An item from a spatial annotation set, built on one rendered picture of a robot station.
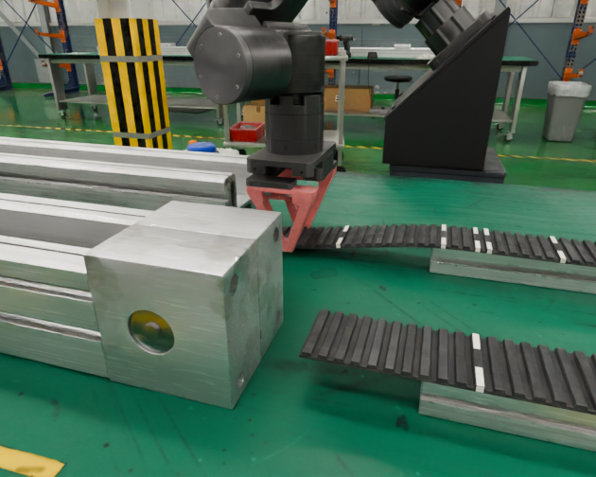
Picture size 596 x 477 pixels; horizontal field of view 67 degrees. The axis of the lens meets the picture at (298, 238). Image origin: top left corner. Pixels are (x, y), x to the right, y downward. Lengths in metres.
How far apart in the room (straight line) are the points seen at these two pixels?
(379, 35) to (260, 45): 7.61
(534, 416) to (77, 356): 0.29
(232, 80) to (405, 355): 0.23
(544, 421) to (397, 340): 0.09
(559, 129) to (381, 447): 5.19
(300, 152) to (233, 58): 0.12
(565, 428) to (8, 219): 0.42
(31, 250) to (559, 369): 0.33
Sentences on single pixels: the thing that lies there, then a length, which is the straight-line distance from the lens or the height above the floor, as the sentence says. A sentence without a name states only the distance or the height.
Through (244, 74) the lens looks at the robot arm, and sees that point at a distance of 0.36.
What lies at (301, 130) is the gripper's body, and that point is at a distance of 0.43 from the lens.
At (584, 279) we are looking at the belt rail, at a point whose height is 0.79.
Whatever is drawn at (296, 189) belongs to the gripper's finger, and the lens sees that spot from 0.42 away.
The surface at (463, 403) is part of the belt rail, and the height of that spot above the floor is 0.79.
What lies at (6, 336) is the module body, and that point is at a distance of 0.38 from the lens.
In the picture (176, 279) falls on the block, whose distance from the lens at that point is 0.26.
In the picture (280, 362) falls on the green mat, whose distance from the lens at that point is 0.33.
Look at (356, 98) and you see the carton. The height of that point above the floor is 0.35.
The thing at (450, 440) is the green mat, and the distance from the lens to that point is 0.30.
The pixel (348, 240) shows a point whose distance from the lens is 0.46.
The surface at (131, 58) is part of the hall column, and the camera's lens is 3.62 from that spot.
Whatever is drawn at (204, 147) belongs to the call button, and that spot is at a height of 0.85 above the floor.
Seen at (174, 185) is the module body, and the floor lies 0.85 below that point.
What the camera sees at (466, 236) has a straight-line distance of 0.46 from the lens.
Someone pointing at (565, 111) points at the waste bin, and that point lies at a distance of 5.37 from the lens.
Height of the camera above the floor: 0.99
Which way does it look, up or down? 24 degrees down
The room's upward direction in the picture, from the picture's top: straight up
